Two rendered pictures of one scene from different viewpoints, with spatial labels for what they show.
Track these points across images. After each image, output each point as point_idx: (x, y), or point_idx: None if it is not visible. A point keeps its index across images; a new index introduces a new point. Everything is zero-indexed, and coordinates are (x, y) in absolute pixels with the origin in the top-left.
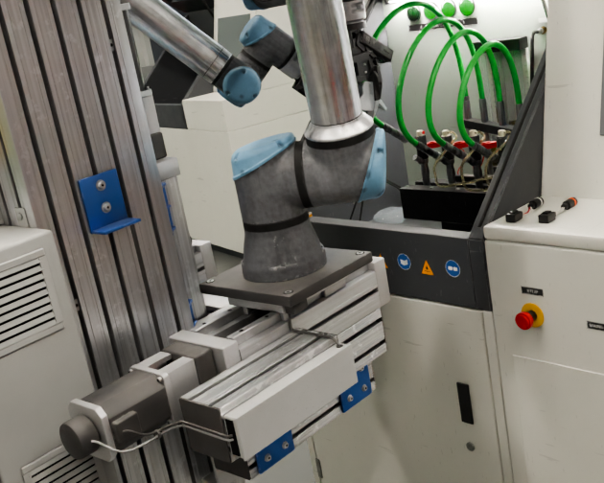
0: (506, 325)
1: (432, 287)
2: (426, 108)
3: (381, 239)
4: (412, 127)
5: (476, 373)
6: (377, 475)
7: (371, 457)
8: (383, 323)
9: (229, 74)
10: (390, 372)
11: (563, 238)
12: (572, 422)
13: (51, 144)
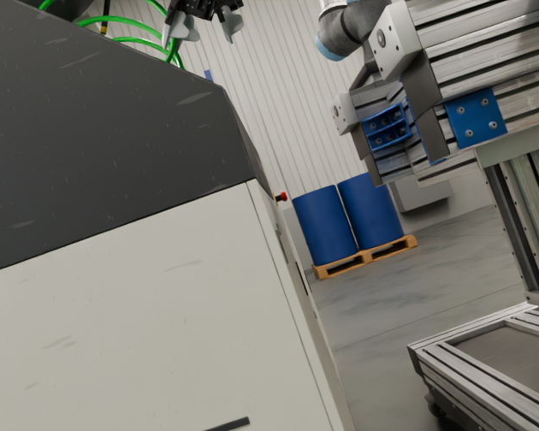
0: (277, 208)
1: (268, 185)
2: (184, 67)
3: (251, 144)
4: None
5: (291, 249)
6: (349, 427)
7: (341, 405)
8: (353, 142)
9: None
10: (298, 276)
11: (259, 154)
12: (298, 262)
13: None
